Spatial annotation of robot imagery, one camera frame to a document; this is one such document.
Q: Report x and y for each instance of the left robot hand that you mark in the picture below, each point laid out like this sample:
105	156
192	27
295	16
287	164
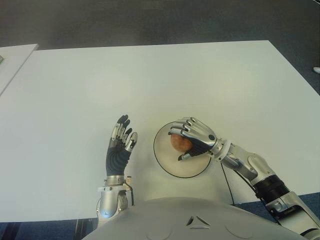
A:
116	160

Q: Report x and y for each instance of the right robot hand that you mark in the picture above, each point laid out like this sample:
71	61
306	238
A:
202	132

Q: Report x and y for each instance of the reddish apple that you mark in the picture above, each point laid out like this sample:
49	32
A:
180	144

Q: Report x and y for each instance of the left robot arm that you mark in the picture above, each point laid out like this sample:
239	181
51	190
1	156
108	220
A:
110	202

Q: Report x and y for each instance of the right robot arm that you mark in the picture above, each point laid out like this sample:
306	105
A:
260	170

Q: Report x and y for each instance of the white plate with black rim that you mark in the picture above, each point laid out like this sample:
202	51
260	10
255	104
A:
165	155

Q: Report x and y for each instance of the grey robot torso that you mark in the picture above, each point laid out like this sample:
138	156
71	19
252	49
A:
175	220

